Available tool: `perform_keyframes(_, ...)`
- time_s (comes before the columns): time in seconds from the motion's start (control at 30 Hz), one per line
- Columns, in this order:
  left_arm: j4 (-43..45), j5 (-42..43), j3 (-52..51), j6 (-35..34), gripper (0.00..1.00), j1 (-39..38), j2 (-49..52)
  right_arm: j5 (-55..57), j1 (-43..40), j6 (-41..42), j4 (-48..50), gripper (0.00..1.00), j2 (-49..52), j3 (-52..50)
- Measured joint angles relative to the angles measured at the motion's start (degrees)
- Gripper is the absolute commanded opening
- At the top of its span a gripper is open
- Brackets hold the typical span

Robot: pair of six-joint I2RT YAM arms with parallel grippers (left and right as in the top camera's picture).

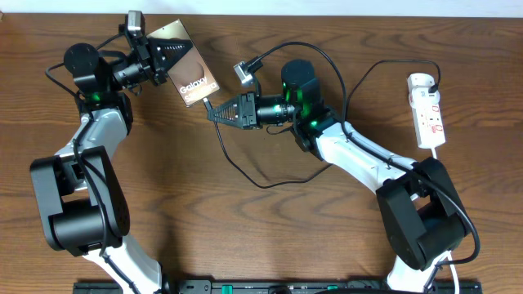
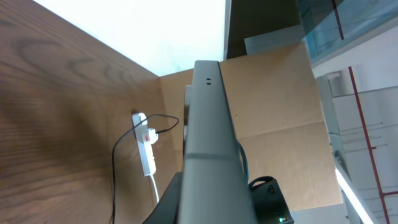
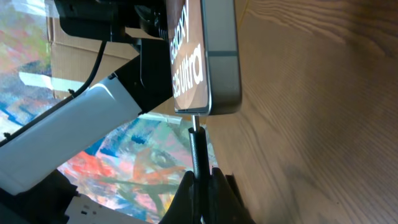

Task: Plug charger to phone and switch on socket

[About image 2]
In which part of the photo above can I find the black USB charging cable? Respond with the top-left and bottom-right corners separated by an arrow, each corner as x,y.
111,113 -> 180,224

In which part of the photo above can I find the white power strip cord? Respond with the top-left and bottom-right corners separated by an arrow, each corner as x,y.
149,174 -> 160,205

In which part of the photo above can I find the white USB charger plug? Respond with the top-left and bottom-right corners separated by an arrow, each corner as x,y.
142,128 -> 159,144

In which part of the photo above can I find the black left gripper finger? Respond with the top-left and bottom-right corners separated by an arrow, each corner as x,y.
143,172 -> 183,224

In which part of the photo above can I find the brown cardboard sheet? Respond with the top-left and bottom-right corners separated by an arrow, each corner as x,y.
159,42 -> 345,212

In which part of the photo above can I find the white power strip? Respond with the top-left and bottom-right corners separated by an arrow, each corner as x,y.
132,113 -> 156,176

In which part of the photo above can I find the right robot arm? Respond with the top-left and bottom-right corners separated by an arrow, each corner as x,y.
248,176 -> 294,224

